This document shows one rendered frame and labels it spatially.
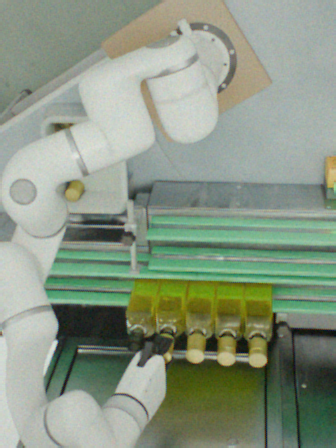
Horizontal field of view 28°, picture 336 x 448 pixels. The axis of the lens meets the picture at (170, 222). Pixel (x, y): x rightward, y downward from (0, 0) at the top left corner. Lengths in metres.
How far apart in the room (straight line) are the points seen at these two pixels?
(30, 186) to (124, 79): 0.22
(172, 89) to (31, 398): 0.54
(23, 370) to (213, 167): 0.66
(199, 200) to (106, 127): 0.41
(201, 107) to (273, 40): 0.35
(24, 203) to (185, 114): 0.29
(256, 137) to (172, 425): 0.62
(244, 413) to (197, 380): 0.13
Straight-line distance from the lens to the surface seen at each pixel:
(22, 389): 1.12
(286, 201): 1.45
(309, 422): 1.39
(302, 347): 1.55
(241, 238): 1.35
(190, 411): 1.35
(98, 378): 1.43
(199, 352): 1.26
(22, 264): 1.08
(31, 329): 1.05
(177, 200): 1.45
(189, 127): 1.11
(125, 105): 1.08
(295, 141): 1.49
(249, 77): 1.41
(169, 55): 1.08
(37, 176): 1.08
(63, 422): 1.02
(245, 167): 1.51
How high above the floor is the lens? 2.11
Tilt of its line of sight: 59 degrees down
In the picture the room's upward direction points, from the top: 167 degrees counter-clockwise
